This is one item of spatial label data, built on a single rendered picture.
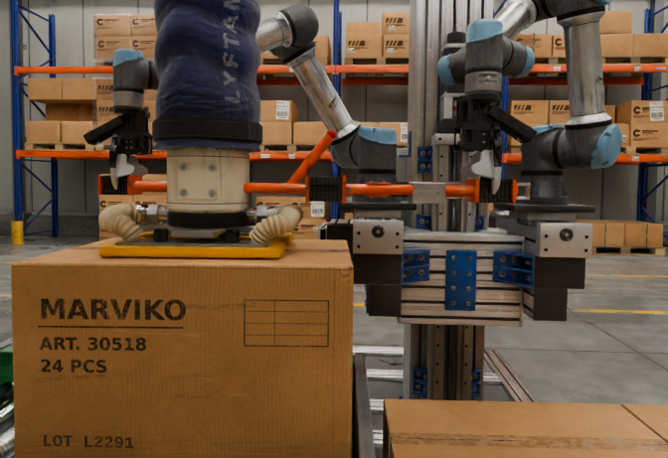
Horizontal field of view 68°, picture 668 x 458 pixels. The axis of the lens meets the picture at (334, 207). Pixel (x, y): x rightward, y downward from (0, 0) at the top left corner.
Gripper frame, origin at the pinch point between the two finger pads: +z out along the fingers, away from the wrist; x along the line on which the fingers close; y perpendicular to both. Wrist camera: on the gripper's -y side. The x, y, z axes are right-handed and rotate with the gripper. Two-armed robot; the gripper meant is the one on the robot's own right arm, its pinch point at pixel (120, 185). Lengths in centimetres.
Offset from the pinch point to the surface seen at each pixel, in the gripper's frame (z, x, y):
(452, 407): 53, -13, 87
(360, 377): 47, -11, 64
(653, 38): -240, 651, 555
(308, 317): 22, -46, 53
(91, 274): 15, -46, 15
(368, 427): 47, -36, 64
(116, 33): -244, 697, -306
